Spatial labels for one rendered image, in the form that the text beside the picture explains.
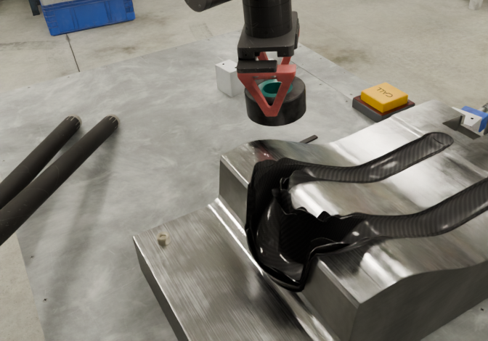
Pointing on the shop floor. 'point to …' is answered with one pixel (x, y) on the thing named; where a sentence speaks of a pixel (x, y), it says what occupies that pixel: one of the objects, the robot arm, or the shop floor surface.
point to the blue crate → (88, 12)
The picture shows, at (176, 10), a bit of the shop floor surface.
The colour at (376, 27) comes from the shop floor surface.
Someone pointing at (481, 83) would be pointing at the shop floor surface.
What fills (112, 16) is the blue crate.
